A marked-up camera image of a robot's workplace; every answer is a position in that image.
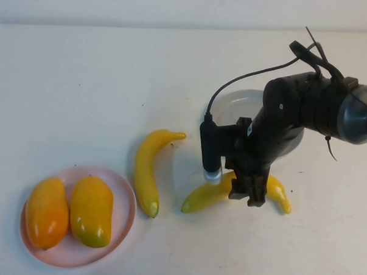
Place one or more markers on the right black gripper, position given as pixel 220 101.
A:
pixel 259 147

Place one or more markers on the yellow plastic banana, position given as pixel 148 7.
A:
pixel 145 178
pixel 199 199

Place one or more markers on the orange-red plastic mango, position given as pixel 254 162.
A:
pixel 46 216

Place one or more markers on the yellow-green plastic mango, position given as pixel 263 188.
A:
pixel 90 212

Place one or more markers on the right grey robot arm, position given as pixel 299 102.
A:
pixel 325 107

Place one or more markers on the grey-blue round plate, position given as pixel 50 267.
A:
pixel 233 109

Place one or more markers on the pink round plate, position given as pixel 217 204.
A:
pixel 122 202

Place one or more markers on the black zip tie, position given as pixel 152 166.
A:
pixel 330 148
pixel 315 42

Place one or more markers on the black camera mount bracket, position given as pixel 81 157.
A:
pixel 229 136

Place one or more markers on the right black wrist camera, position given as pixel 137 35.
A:
pixel 210 144

